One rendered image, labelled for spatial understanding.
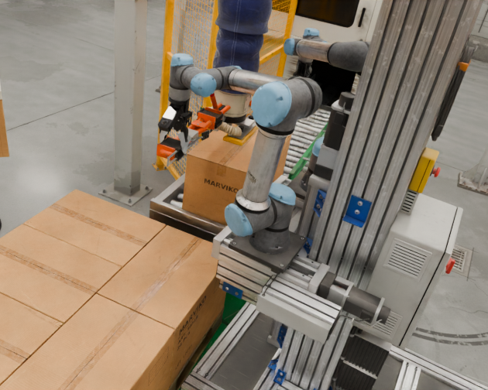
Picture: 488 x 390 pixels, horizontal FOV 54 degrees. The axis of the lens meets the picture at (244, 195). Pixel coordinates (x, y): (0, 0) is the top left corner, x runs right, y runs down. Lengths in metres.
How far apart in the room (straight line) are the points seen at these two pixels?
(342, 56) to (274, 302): 0.97
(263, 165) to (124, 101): 2.12
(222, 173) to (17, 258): 1.03
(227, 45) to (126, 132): 1.54
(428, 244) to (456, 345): 1.67
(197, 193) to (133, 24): 1.24
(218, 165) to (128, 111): 1.21
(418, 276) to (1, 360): 1.52
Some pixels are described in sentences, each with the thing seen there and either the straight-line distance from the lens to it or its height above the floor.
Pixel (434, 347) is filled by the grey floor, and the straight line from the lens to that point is 3.20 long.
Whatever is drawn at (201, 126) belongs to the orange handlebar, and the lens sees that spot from 2.01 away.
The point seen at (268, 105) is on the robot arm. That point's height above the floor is 1.63.
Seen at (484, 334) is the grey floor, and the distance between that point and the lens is 3.47.
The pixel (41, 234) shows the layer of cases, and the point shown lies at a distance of 2.55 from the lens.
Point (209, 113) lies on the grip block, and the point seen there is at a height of 1.26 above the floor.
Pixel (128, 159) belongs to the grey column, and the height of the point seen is 0.33.
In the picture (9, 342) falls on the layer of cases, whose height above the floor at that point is 0.54.
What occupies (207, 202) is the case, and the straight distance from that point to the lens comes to 2.53.
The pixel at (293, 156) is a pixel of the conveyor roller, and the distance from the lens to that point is 3.48.
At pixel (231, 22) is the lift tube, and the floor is 1.63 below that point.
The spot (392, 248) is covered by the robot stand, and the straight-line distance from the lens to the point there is 1.70.
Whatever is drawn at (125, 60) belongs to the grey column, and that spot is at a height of 1.06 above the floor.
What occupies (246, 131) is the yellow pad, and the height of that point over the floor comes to 1.14.
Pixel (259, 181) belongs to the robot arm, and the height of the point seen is 1.37.
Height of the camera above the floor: 2.11
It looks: 32 degrees down
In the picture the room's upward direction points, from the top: 10 degrees clockwise
